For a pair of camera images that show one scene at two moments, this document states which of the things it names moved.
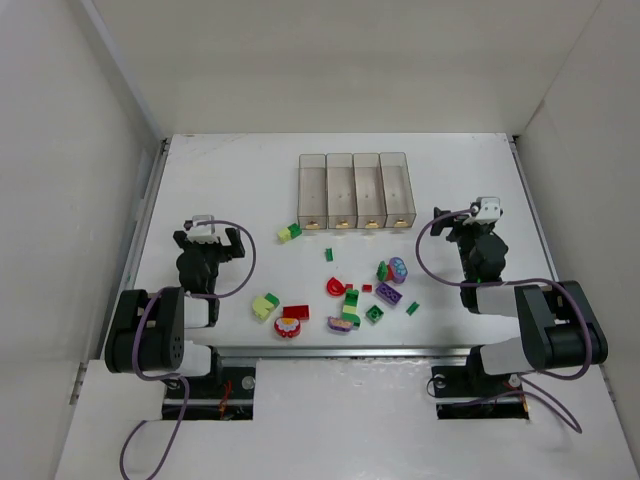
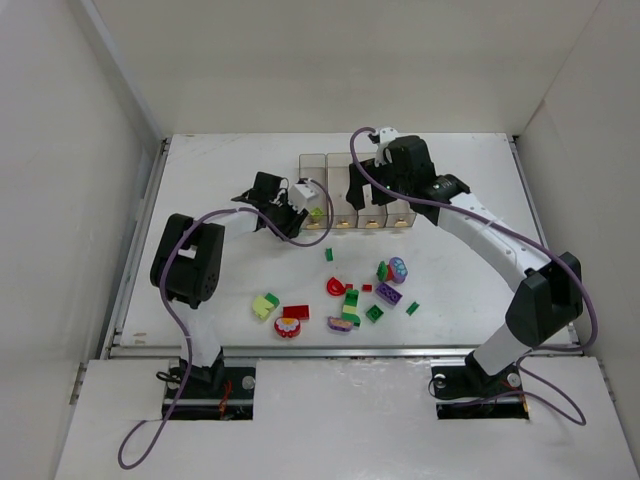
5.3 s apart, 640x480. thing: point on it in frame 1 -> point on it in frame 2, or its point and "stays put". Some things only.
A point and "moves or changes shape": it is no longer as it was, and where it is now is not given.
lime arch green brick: x=261 y=305 stays put
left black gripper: x=208 y=248 -> x=282 y=215
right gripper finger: x=437 y=227 -> x=357 y=180
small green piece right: x=412 y=308 stays put
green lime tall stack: x=349 y=311 stays put
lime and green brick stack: x=289 y=233 moves or changes shape
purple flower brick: x=398 y=269 stays put
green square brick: x=374 y=313 stays put
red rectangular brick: x=296 y=312 stays put
